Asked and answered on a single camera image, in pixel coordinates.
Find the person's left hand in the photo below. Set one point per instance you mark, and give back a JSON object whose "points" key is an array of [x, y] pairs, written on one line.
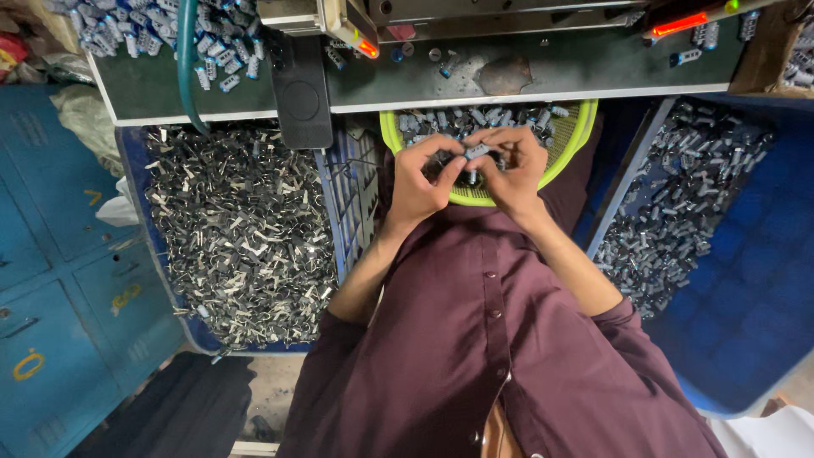
{"points": [[416, 184]]}

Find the person's right hand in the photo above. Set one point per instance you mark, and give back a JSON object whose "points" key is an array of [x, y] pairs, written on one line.
{"points": [[518, 178]]}

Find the small grey cylinder part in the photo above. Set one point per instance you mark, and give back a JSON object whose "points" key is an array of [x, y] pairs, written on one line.
{"points": [[477, 151]]}

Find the lime green plastic basket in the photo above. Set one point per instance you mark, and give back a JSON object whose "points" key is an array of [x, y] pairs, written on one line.
{"points": [[572, 137]]}

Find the heap of grey parts in basket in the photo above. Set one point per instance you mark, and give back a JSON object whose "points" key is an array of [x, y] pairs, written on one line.
{"points": [[445, 121]]}

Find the blue plastic crate with clips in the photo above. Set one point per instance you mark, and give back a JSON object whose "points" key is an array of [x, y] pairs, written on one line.
{"points": [[343, 191]]}

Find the loose blue-capped cylinder part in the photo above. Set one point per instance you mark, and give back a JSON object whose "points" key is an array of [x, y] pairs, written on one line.
{"points": [[684, 57], [335, 57], [449, 65]]}

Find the blue round knob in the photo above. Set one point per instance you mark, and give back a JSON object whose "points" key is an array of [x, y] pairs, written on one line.
{"points": [[397, 55]]}

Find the grey round knob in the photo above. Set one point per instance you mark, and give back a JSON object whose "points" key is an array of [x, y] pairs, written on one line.
{"points": [[434, 55]]}

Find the black rectangular pad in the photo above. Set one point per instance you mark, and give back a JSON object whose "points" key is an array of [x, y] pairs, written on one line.
{"points": [[301, 95]]}

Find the orange glowing lamp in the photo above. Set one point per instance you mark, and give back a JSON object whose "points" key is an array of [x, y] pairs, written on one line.
{"points": [[367, 47]]}

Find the heap of grey cylinder parts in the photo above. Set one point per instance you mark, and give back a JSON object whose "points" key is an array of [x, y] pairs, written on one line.
{"points": [[687, 197]]}

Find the grey metal press machine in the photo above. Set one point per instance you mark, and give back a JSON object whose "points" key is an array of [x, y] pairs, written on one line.
{"points": [[458, 13]]}

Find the maroon button shirt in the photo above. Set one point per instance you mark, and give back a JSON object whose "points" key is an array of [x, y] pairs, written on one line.
{"points": [[483, 356]]}

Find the heap of black metal clips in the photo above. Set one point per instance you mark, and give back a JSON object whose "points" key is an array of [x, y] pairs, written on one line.
{"points": [[241, 235]]}

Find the red glowing light bar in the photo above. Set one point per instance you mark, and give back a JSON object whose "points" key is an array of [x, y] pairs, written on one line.
{"points": [[679, 25]]}

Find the cluster of grey cylinder parts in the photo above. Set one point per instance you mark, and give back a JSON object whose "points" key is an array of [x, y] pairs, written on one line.
{"points": [[706, 35]]}

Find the blue plastic crate with cylinders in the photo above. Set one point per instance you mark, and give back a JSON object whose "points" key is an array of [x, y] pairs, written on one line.
{"points": [[750, 318]]}

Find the brown cardboard box with parts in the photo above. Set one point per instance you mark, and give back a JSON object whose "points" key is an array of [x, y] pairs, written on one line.
{"points": [[773, 51]]}

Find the white plastic bag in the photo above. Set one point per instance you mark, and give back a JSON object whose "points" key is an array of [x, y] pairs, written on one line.
{"points": [[119, 205]]}

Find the pile of blue-grey cylinder parts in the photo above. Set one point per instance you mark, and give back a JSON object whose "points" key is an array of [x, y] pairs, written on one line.
{"points": [[159, 28]]}

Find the dark cloth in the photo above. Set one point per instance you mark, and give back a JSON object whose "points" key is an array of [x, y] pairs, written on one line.
{"points": [[171, 407]]}

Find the grey plastic bag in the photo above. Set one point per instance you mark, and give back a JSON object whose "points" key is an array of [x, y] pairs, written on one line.
{"points": [[89, 124]]}

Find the white sheet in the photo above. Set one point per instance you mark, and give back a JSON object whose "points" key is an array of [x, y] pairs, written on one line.
{"points": [[769, 436]]}

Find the blue metal locker cabinet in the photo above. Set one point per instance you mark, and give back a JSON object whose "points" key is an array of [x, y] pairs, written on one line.
{"points": [[57, 286]]}

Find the heap of bags and clutter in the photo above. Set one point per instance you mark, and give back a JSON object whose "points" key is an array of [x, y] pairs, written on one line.
{"points": [[28, 44]]}

